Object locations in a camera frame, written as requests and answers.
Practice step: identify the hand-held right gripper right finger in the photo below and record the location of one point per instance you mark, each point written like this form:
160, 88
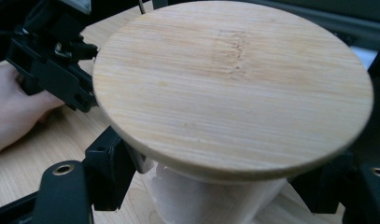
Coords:
330, 186

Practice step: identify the dark grey corner rack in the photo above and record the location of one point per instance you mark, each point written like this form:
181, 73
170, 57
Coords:
349, 31

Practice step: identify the glass jar with pale contents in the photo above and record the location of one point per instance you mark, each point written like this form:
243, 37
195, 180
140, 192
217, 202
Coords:
228, 93

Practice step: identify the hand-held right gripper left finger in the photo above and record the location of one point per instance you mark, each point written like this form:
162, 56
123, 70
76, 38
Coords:
108, 168

